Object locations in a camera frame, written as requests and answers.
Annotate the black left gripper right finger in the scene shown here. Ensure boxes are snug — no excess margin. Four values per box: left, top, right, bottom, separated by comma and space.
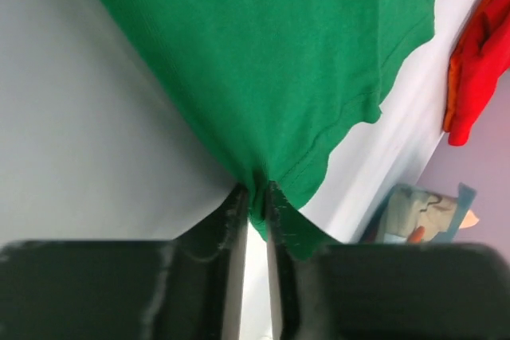
265, 183, 509, 339

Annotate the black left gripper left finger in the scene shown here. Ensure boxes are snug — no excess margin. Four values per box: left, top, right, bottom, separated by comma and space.
1, 186, 249, 339

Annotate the green t-shirt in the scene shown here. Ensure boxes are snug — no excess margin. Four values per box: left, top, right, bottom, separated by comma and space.
101, 0, 435, 236

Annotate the orange t-shirt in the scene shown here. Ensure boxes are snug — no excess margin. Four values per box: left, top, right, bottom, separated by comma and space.
407, 226, 425, 244

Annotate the beige t-shirt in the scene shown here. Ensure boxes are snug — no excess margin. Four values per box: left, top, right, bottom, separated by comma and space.
384, 190, 481, 244

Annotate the blue plastic laundry basket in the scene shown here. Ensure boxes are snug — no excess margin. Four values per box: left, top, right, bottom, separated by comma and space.
364, 182, 479, 245

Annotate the folded red t-shirt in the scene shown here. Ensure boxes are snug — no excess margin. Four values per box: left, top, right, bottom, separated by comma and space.
443, 0, 509, 147

